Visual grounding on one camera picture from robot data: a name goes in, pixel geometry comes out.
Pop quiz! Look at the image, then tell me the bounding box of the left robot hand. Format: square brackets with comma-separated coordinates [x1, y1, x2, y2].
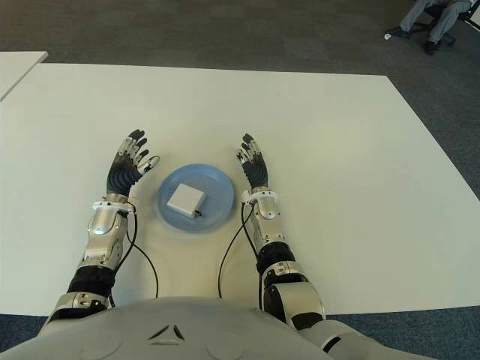
[106, 129, 161, 198]

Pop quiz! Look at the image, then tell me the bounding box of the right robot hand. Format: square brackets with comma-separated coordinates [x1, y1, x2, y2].
[235, 133, 270, 193]

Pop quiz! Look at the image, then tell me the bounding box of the white square charger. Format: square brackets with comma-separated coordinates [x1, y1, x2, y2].
[166, 182, 206, 219]

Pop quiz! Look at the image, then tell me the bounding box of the blue round plate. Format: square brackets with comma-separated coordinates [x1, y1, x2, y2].
[156, 163, 236, 234]

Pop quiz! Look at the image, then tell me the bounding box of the white neighbouring table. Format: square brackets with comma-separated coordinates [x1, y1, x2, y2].
[0, 50, 50, 102]

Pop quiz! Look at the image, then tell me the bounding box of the grey robot torso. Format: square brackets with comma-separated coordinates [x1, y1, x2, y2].
[0, 295, 338, 360]

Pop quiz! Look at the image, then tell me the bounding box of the black office chair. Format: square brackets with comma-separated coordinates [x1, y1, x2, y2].
[410, 0, 480, 47]

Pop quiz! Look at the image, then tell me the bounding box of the seated person in grey trousers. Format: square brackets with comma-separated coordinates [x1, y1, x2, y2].
[388, 0, 474, 56]

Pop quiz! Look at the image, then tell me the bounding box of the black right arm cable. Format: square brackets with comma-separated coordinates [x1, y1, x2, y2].
[241, 204, 264, 309]
[216, 204, 251, 300]

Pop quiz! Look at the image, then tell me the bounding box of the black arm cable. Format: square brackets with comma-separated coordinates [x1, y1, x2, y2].
[125, 204, 160, 300]
[216, 204, 251, 300]
[107, 211, 138, 309]
[241, 204, 264, 309]

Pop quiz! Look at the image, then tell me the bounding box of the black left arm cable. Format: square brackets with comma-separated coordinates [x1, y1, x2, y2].
[125, 204, 160, 300]
[107, 211, 138, 309]

